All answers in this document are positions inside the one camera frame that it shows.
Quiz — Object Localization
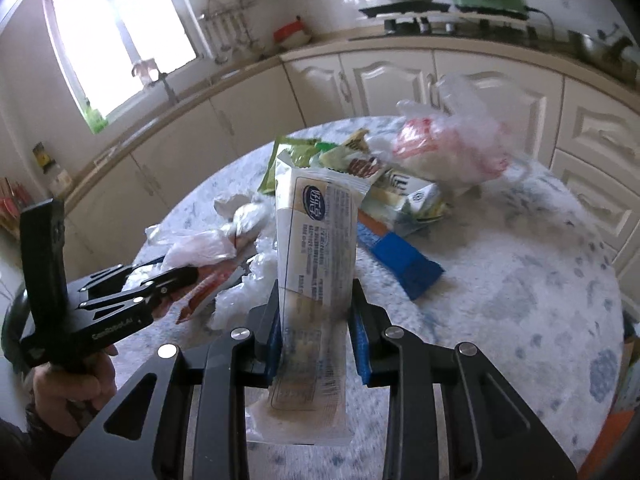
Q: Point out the red orange snack wrapper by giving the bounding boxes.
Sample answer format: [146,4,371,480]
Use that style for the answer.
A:
[152,260,236,323]

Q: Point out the hanging utensil rack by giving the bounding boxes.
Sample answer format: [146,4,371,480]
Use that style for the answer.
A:
[199,0,262,64]

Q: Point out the red and white container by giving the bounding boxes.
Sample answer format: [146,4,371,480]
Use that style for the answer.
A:
[272,17,314,47]

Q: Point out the sink faucet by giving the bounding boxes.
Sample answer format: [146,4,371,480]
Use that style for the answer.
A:
[131,59,177,102]

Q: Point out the green snack wrapper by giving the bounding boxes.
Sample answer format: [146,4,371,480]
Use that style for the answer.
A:
[257,136,322,196]

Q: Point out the blue and orange packet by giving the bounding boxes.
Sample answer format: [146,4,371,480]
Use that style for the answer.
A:
[356,210,446,302]

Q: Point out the crumpled white plastic bag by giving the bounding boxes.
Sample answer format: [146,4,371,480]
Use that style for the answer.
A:
[207,250,282,332]

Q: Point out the person's left forearm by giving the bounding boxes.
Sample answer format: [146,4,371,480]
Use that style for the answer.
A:
[0,402,63,480]

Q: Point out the black gas stove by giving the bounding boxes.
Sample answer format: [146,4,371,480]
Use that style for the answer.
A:
[357,0,452,36]

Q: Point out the brown and cream snack wrapper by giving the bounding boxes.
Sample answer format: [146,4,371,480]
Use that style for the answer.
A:
[319,129,387,180]

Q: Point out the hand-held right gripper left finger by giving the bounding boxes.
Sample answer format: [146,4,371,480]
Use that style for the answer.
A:
[50,277,286,480]

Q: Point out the person's left hand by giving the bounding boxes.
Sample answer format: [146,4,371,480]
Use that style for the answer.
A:
[30,344,119,437]

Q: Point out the white kitchen cabinets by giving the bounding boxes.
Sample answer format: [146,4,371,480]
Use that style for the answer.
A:
[64,46,640,286]

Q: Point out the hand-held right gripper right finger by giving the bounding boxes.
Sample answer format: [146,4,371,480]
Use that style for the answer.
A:
[347,277,583,480]

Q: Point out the steel kettle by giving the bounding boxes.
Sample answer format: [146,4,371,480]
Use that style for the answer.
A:
[567,24,637,70]

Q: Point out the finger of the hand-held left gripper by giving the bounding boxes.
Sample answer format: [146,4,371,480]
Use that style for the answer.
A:
[80,266,200,322]
[64,256,168,306]

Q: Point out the crumpled clear plastic bag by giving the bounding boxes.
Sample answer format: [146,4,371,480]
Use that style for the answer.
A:
[145,195,276,273]

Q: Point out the white printed snack wrapper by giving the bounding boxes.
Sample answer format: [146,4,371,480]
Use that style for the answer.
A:
[272,149,372,447]

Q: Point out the marbled grey tablecloth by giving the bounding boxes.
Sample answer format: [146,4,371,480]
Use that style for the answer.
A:
[115,116,629,480]

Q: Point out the kitchen window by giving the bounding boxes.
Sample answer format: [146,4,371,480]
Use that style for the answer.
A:
[42,0,212,134]

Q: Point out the clear plastic bag red print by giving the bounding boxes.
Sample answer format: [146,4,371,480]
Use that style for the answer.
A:
[390,74,532,197]

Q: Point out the green and white packet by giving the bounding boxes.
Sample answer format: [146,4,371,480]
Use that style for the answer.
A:
[360,169,448,237]

